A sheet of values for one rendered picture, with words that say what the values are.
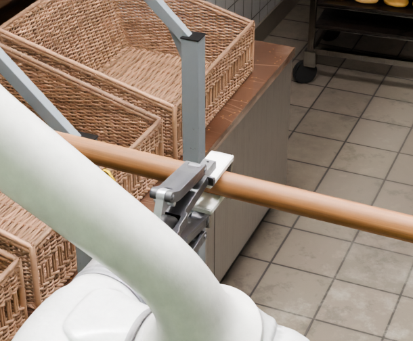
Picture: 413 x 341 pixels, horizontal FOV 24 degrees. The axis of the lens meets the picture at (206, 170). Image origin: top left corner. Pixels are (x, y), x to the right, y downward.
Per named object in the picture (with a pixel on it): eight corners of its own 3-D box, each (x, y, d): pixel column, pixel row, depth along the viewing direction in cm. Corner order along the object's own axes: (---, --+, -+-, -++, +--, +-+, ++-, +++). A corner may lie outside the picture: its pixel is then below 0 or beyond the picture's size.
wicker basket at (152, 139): (-159, 254, 205) (-187, 139, 191) (-5, 132, 249) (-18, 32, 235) (40, 315, 188) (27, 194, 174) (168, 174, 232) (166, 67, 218)
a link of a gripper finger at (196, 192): (142, 239, 106) (141, 230, 105) (184, 175, 114) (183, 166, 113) (175, 248, 105) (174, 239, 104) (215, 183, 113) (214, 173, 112)
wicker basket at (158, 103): (3, 128, 251) (-10, 28, 237) (104, 43, 296) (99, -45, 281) (177, 166, 235) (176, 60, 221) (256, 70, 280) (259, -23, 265)
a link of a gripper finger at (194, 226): (175, 254, 105) (174, 265, 106) (215, 216, 115) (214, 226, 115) (142, 245, 107) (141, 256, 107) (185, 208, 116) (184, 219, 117)
